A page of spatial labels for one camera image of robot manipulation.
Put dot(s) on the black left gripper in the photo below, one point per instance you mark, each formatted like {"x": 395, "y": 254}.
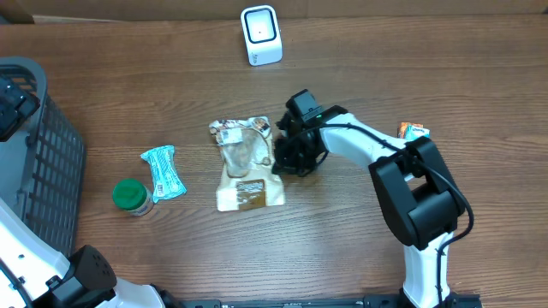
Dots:
{"x": 11, "y": 109}

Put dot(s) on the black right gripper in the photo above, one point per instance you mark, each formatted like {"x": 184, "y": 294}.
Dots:
{"x": 288, "y": 164}

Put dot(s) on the beige snack pouch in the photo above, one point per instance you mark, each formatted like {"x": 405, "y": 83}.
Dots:
{"x": 247, "y": 181}

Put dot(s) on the small orange box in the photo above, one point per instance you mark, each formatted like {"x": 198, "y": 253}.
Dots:
{"x": 404, "y": 130}

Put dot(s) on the small teal tissue pack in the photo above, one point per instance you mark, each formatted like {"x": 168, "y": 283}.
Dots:
{"x": 413, "y": 132}

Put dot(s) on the light green wipes packet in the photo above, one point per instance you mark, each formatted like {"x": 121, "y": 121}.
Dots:
{"x": 165, "y": 179}

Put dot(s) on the green lid white jar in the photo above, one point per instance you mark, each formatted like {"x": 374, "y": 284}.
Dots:
{"x": 133, "y": 197}

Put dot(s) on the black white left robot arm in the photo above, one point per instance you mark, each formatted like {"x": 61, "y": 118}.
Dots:
{"x": 33, "y": 274}

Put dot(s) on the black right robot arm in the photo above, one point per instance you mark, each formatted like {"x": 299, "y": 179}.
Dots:
{"x": 418, "y": 197}

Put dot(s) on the white barcode scanner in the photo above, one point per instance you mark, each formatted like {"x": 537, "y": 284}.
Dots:
{"x": 262, "y": 35}

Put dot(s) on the grey plastic mesh basket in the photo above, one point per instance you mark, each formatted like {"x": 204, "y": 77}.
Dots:
{"x": 43, "y": 162}

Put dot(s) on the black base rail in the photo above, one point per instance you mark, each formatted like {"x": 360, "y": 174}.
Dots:
{"x": 368, "y": 301}

